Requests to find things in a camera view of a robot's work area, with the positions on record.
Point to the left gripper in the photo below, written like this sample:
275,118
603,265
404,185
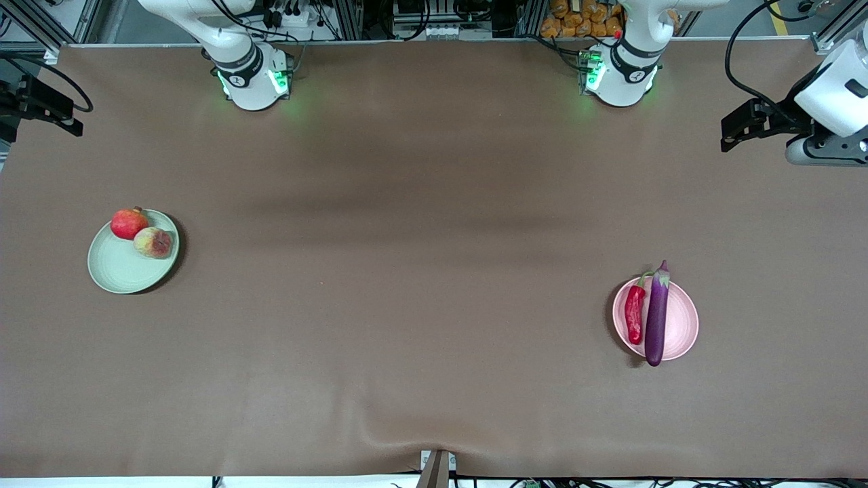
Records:
788,113

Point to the yellow pink peach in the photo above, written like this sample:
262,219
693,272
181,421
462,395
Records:
152,244

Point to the purple eggplant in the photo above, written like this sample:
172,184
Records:
656,318

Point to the red chili pepper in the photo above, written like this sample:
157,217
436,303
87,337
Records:
635,312

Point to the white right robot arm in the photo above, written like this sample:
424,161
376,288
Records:
251,88

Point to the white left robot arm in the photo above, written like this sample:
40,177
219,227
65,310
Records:
620,81

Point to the green round plate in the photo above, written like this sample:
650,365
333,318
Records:
122,271

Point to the pink round plate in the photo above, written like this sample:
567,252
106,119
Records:
681,318

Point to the orange snack bags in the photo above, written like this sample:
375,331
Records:
569,17

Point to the white power strip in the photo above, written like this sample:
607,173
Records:
291,19

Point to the white terminal block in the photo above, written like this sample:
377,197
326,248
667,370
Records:
447,31

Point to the brown table mat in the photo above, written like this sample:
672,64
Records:
434,379

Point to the aluminium frame profile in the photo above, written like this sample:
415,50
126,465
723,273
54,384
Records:
823,45
37,27

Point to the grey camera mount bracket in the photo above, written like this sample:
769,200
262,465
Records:
435,471

